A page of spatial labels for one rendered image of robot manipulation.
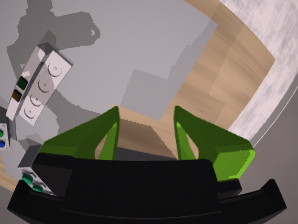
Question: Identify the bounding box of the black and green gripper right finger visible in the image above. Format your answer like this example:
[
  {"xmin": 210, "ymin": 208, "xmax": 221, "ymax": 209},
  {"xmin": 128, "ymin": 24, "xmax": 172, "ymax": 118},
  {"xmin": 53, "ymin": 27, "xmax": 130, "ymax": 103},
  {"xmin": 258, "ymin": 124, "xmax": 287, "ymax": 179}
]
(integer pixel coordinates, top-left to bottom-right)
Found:
[{"xmin": 173, "ymin": 106, "xmax": 256, "ymax": 182}]

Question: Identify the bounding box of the green screw cap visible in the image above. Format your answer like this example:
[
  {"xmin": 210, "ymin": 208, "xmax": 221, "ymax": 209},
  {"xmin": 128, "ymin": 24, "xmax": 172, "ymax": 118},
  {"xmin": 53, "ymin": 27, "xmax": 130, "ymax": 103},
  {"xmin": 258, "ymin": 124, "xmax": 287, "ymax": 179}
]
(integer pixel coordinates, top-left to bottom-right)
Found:
[
  {"xmin": 22, "ymin": 174, "xmax": 33, "ymax": 185},
  {"xmin": 32, "ymin": 184, "xmax": 43, "ymax": 192}
]

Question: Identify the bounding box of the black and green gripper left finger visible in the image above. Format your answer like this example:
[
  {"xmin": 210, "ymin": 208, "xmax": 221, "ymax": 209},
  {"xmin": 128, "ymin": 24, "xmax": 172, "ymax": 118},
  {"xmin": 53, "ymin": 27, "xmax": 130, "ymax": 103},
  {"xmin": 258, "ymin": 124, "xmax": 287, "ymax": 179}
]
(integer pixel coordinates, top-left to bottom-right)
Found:
[{"xmin": 38, "ymin": 106, "xmax": 120, "ymax": 160}]

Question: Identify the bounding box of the grey flat mat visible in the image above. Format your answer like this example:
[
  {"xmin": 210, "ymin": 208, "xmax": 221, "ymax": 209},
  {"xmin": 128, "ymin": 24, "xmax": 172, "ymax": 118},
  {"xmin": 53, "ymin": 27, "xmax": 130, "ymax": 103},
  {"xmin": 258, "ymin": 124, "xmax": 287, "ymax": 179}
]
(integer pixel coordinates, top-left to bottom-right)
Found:
[{"xmin": 0, "ymin": 0, "xmax": 218, "ymax": 181}]

